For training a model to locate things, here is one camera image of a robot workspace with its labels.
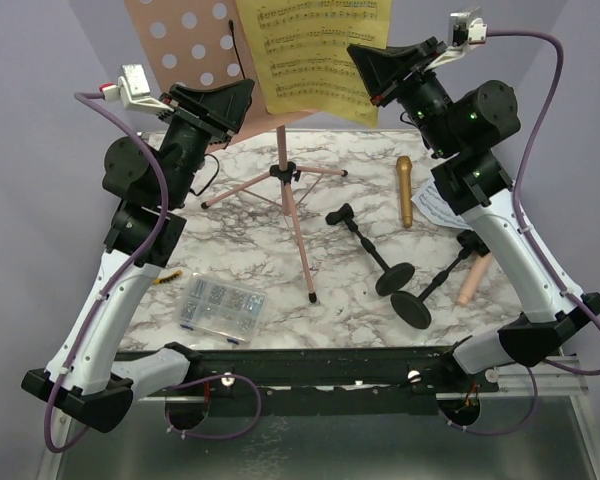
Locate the black mic stand with clip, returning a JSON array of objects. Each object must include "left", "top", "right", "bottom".
[{"left": 390, "top": 230, "right": 490, "bottom": 330}]

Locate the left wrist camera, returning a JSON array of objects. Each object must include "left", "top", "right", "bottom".
[{"left": 99, "top": 64, "right": 172, "bottom": 115}]

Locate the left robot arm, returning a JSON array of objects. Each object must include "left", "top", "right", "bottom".
[{"left": 21, "top": 79, "right": 255, "bottom": 433}]

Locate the black mounting rail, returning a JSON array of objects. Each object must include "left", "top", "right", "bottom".
[{"left": 114, "top": 344, "right": 566, "bottom": 419}]

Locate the yellow sheet music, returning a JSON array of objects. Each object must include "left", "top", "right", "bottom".
[{"left": 236, "top": 1, "right": 392, "bottom": 127}]

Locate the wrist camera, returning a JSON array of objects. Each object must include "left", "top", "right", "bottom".
[
  {"left": 430, "top": 7, "right": 487, "bottom": 69},
  {"left": 99, "top": 64, "right": 172, "bottom": 115}
]

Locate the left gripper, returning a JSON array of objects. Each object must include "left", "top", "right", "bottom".
[{"left": 156, "top": 77, "right": 254, "bottom": 207}]

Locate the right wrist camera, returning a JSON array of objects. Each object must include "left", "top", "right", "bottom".
[{"left": 430, "top": 7, "right": 487, "bottom": 69}]

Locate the gold microphone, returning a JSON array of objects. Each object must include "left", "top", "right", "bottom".
[{"left": 396, "top": 155, "right": 413, "bottom": 229}]

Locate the pink microphone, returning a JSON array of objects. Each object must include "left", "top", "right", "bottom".
[{"left": 456, "top": 253, "right": 493, "bottom": 307}]

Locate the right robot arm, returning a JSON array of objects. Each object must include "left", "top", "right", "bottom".
[{"left": 347, "top": 37, "right": 600, "bottom": 392}]

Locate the black mic stand empty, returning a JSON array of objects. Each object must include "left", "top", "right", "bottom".
[{"left": 325, "top": 203, "right": 415, "bottom": 297}]

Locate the white sheet music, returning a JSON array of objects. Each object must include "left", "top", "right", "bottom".
[{"left": 411, "top": 177, "right": 470, "bottom": 230}]

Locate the clear screw organizer box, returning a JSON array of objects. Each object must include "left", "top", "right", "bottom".
[{"left": 172, "top": 273, "right": 267, "bottom": 345}]

